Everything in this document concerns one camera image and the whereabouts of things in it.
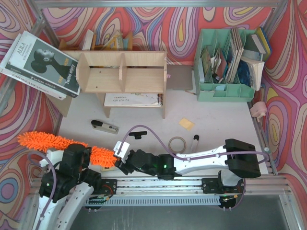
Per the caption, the grey laptop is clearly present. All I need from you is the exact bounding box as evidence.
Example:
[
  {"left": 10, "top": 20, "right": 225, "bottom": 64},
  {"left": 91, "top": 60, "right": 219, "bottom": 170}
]
[{"left": 166, "top": 65, "right": 193, "bottom": 91}]

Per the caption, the white black stapler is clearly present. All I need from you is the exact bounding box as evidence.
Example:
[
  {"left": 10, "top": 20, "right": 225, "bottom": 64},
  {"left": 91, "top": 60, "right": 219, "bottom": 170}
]
[{"left": 91, "top": 120, "right": 119, "bottom": 134}]

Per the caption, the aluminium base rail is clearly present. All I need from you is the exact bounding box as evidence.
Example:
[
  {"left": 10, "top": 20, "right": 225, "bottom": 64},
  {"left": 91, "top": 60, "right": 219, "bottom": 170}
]
[{"left": 31, "top": 177, "right": 292, "bottom": 198}]

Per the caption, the wooden bookshelf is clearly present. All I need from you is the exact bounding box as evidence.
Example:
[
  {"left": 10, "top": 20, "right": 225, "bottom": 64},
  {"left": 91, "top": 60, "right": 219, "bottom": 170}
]
[{"left": 59, "top": 50, "right": 167, "bottom": 119}]

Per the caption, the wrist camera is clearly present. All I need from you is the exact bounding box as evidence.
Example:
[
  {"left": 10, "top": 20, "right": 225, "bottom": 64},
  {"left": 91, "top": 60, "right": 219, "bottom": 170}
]
[
  {"left": 39, "top": 148, "right": 63, "bottom": 167},
  {"left": 113, "top": 141, "right": 130, "bottom": 163}
]

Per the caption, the spiral notebook under shelf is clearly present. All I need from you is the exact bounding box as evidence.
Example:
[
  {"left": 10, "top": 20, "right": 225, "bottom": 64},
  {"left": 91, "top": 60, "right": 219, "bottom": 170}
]
[{"left": 104, "top": 93, "right": 163, "bottom": 107}]

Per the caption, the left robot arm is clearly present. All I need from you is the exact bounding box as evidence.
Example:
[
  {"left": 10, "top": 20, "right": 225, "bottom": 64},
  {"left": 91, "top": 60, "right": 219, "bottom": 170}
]
[{"left": 32, "top": 144, "right": 102, "bottom": 230}]

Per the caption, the black binder clip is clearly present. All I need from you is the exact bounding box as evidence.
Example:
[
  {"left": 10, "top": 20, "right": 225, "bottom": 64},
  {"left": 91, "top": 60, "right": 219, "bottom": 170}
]
[{"left": 129, "top": 131, "right": 147, "bottom": 139}]

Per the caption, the Twins story magazine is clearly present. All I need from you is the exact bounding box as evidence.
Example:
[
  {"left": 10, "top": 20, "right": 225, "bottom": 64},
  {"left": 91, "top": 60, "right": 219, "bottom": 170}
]
[{"left": 0, "top": 31, "right": 81, "bottom": 100}]

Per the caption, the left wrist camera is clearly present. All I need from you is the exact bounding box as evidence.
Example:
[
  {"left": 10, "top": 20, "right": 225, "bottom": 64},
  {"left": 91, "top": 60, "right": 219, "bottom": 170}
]
[{"left": 39, "top": 148, "right": 63, "bottom": 167}]

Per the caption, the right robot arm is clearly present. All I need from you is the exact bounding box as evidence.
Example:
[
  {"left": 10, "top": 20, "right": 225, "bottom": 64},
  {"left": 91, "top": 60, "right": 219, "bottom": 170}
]
[{"left": 114, "top": 139, "right": 261, "bottom": 193}]

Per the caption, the orange chenille duster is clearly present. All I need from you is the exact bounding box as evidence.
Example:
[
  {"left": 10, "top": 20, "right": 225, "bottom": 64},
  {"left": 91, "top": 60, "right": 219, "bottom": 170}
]
[{"left": 18, "top": 131, "right": 117, "bottom": 168}]

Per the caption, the green plastic file organizer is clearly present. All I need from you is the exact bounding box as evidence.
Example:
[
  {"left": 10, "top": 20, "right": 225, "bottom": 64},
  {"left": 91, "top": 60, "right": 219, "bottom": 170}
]
[{"left": 193, "top": 29, "right": 255, "bottom": 102}]

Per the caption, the yellow blue calculator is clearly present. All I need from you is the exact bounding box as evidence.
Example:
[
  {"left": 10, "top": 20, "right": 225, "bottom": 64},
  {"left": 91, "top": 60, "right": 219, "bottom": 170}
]
[{"left": 101, "top": 166, "right": 118, "bottom": 172}]

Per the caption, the pink piggy figure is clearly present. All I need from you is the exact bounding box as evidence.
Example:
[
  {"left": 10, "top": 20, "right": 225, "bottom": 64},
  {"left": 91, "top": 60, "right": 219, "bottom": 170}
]
[{"left": 250, "top": 101, "right": 267, "bottom": 122}]

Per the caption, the blue yellow book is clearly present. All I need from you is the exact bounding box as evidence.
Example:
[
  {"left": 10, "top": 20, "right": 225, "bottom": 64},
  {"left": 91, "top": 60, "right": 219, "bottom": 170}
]
[{"left": 244, "top": 27, "right": 272, "bottom": 62}]

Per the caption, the yellow sticky note pad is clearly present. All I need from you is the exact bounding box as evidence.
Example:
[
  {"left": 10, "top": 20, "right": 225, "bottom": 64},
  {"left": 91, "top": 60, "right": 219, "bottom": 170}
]
[{"left": 179, "top": 118, "right": 195, "bottom": 131}]

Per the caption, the clear tape roll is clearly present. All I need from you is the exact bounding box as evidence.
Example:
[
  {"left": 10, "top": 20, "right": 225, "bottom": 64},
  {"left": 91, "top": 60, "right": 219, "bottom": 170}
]
[{"left": 168, "top": 136, "right": 187, "bottom": 153}]

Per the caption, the open book in organizer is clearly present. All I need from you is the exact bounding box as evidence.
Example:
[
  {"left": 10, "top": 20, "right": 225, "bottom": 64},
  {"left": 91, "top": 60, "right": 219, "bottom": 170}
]
[{"left": 241, "top": 56, "right": 265, "bottom": 91}]

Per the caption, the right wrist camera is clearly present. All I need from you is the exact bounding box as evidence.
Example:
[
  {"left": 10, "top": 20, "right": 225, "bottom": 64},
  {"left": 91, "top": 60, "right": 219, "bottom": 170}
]
[{"left": 113, "top": 141, "right": 130, "bottom": 163}]

